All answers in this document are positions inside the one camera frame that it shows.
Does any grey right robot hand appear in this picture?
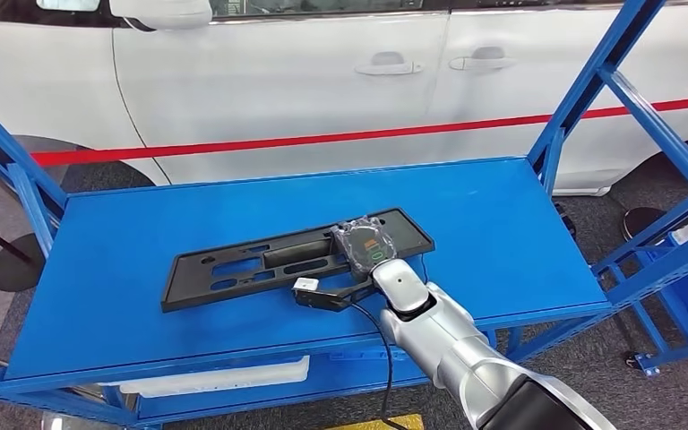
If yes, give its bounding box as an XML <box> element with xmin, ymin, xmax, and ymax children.
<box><xmin>329</xmin><ymin>215</ymin><xmax>403</xmax><ymax>280</ymax></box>

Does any black plastic plate part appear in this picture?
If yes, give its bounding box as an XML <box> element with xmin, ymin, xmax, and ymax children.
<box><xmin>160</xmin><ymin>207</ymin><xmax>435</xmax><ymax>314</ymax></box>

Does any blue metal shelf rack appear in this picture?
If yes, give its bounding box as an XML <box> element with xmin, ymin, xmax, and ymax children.
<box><xmin>0</xmin><ymin>0</ymin><xmax>688</xmax><ymax>430</ymax></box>
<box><xmin>591</xmin><ymin>189</ymin><xmax>688</xmax><ymax>379</ymax></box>

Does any white car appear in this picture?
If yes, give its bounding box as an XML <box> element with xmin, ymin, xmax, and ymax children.
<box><xmin>0</xmin><ymin>0</ymin><xmax>688</xmax><ymax>197</ymax></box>

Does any small black clip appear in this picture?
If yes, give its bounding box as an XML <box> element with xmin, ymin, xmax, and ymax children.
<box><xmin>555</xmin><ymin>202</ymin><xmax>577</xmax><ymax>240</ymax></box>

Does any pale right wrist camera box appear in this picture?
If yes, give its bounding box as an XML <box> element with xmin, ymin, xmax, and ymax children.
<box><xmin>292</xmin><ymin>277</ymin><xmax>374</xmax><ymax>314</ymax></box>

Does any black camera cable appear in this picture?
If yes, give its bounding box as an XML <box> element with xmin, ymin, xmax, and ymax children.
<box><xmin>349</xmin><ymin>301</ymin><xmax>397</xmax><ymax>430</ymax></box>

